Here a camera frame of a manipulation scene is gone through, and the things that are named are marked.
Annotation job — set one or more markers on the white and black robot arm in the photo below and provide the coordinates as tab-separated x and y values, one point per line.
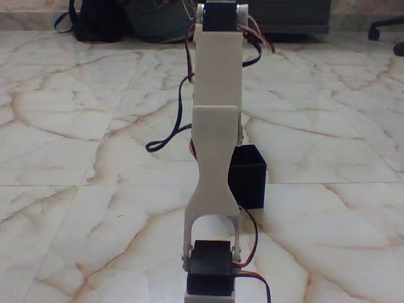
216	79

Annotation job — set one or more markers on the black box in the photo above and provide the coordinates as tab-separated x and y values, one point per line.
249	183

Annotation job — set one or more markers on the grey fabric bag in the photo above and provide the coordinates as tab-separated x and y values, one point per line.
158	22

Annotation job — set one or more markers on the dark grey cabinet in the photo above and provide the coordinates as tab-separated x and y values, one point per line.
290	15

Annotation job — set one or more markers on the black backpack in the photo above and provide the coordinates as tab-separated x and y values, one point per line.
98	22

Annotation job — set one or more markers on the black office chair base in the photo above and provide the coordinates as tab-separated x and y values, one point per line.
383	23

